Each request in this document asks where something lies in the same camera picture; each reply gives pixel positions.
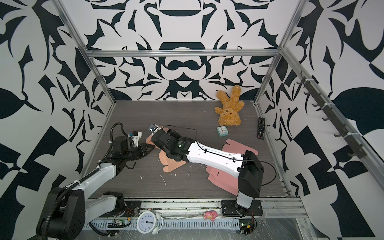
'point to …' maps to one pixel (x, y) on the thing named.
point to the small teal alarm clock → (222, 131)
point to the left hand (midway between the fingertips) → (154, 144)
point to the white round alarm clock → (148, 222)
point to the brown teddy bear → (229, 115)
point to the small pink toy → (211, 215)
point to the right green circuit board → (246, 226)
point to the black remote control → (261, 128)
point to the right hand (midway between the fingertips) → (167, 133)
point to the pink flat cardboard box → (222, 179)
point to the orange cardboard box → (171, 164)
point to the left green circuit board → (117, 223)
